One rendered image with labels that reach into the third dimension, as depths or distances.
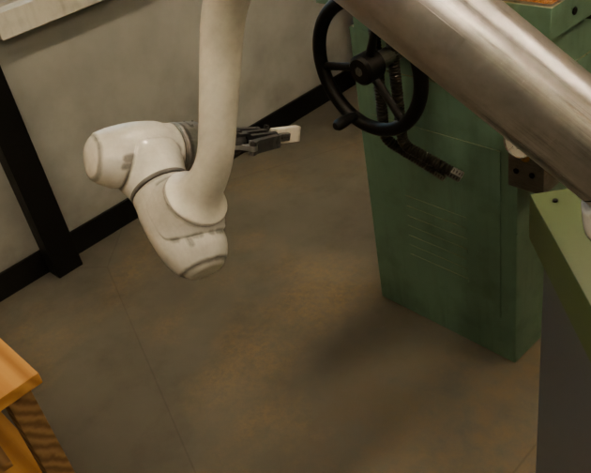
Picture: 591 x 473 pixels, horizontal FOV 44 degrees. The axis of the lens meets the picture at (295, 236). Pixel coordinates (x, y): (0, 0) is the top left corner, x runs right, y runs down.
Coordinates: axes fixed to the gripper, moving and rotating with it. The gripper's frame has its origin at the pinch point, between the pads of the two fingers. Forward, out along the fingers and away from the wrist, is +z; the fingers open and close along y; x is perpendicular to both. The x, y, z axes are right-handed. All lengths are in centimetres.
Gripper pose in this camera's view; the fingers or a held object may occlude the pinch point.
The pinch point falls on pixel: (284, 134)
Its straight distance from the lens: 142.2
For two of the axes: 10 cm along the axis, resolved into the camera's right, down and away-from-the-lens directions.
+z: 7.3, -1.9, 6.5
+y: -6.8, -3.2, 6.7
